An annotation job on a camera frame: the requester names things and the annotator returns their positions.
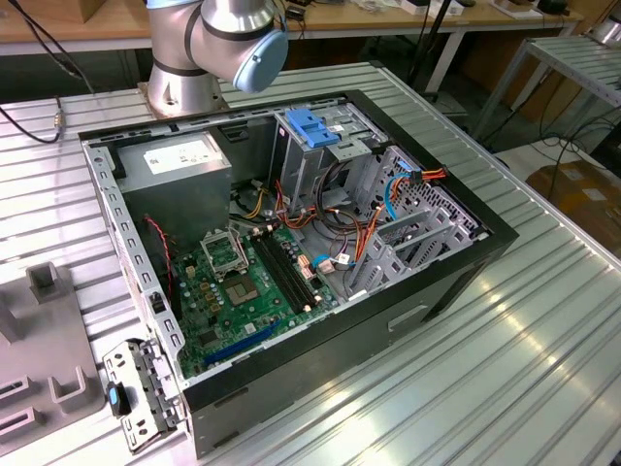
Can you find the blue disk data wire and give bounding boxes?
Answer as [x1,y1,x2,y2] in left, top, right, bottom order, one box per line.
[382,157,419,222]

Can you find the orange red disk power wire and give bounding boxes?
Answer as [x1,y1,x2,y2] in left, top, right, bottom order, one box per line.
[353,166,447,266]

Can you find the metal disk bay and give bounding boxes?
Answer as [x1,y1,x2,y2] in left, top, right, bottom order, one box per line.
[346,145,489,305]

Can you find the black RAM slot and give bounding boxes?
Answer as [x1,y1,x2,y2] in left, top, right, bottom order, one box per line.
[255,232,308,313]
[249,233,302,315]
[268,228,320,307]
[262,230,314,311]

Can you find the metal optical drive cage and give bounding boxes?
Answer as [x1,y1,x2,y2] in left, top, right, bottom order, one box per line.
[271,103,392,217]

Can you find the CPU socket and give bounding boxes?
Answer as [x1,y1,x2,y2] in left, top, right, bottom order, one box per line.
[223,275,262,308]

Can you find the metal socket cover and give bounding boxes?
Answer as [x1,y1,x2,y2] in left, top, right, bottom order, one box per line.
[199,228,249,281]

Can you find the blue drive cage latch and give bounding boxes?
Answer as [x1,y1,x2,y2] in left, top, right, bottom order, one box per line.
[285,109,342,150]

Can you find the green motherboard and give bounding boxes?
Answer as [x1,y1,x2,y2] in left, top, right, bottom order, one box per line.
[172,225,341,380]

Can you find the blue expansion slot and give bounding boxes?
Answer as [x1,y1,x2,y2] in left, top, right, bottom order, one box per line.
[202,317,282,368]

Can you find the grey power supply unit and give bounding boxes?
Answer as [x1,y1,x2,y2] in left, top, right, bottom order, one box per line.
[114,131,234,249]

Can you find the black open PC case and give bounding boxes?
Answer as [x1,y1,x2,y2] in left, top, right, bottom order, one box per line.
[77,88,520,460]

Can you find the metal expansion card retainer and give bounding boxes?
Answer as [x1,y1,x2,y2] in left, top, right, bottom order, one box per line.
[102,339,188,455]

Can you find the wooden desk white legs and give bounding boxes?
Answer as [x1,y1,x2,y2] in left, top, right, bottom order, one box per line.
[0,0,586,93]

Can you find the brown cardboard box with labels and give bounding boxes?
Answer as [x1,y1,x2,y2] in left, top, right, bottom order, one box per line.
[526,162,621,244]

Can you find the grey parts rack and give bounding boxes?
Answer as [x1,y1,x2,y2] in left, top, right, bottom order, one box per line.
[0,261,108,441]

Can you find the metal slatted side table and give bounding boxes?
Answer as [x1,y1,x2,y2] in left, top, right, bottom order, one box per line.
[473,36,621,142]

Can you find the plain brown cardboard box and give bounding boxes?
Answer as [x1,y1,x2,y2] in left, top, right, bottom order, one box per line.
[28,0,106,23]

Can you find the orange red wire bundle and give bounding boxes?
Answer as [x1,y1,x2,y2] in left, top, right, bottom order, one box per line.
[274,179,373,234]

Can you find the blue data wire white plug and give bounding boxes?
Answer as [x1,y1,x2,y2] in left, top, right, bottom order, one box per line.
[310,251,353,278]

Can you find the black wire loop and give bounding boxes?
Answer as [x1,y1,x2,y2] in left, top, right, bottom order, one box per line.
[314,159,363,232]

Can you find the yellow black power wire bundle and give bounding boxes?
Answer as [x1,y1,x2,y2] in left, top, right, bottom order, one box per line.
[232,186,273,220]

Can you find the red black twisted fan wire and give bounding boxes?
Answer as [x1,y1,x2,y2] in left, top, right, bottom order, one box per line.
[144,216,175,295]

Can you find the black cable metal plug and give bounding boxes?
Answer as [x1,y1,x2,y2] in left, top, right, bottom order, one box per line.
[0,94,67,145]

